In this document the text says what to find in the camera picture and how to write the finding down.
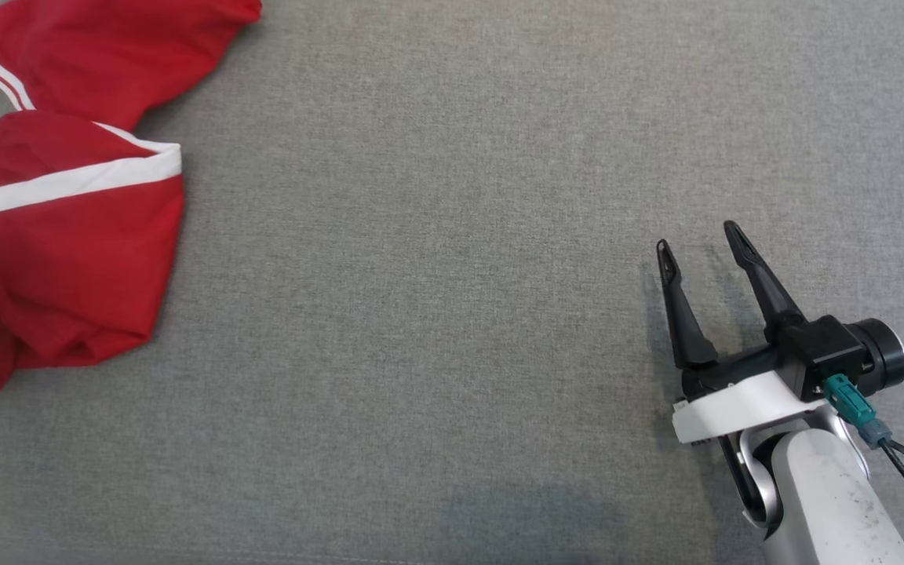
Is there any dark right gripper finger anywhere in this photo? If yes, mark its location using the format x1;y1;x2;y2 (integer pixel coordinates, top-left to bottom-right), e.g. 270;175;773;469
656;239;720;370
723;220;807;342

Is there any red shorts white waistband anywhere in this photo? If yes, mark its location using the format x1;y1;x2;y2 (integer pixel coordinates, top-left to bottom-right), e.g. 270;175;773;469
0;110;186;392

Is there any right camera cable teal plug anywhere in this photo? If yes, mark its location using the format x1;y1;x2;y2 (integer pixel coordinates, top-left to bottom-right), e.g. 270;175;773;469
823;374;904;550

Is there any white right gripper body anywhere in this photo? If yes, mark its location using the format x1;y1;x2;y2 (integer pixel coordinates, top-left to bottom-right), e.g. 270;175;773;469
671;344;835;447

